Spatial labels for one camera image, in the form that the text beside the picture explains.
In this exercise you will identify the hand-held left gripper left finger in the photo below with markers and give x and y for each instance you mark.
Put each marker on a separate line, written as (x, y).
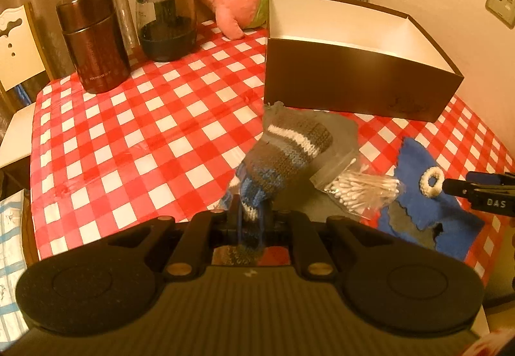
(231, 225)

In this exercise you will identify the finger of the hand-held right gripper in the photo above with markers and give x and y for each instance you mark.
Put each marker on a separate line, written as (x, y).
(458, 187)
(491, 177)

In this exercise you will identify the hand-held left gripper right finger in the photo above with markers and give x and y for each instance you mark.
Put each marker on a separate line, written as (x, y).
(269, 225)

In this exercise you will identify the white hair scrunchie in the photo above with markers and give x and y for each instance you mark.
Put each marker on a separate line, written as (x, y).
(426, 189)

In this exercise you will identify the blue cloth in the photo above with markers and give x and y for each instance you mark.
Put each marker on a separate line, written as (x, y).
(414, 166)

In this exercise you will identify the grey scalloped felt piece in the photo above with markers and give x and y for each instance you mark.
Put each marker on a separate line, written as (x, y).
(406, 223)

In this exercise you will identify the brown blue knitted sock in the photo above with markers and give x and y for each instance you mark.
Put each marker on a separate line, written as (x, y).
(281, 154)

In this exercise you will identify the bag of cotton swabs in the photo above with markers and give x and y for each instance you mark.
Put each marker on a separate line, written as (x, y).
(358, 191)

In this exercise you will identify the grey cloth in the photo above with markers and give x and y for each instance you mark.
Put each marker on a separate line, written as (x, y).
(342, 134)

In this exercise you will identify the brown cardboard box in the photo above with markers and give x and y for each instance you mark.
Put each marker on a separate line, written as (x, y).
(342, 78)

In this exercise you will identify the red white checkered tablecloth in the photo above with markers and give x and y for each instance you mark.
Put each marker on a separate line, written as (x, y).
(120, 138)

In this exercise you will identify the red white patterned cloth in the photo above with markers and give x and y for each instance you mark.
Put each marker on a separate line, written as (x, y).
(495, 346)

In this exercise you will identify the glass jar with dark base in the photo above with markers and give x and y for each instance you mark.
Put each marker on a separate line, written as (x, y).
(165, 29)

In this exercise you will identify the blue white tissue box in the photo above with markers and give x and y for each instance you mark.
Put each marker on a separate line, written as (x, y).
(12, 239)

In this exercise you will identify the brown metal canister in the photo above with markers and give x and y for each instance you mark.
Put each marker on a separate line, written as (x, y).
(92, 50)

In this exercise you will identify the white wooden chair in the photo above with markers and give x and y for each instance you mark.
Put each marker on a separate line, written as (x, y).
(16, 50)

